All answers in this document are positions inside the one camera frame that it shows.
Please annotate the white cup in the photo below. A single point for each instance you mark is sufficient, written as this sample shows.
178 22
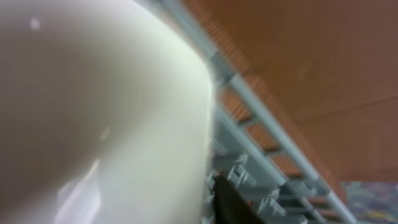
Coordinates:
106 115

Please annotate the grey dishwasher rack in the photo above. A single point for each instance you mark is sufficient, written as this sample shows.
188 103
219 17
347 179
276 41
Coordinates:
251 149

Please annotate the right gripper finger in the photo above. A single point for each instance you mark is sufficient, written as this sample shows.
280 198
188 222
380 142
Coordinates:
229 207

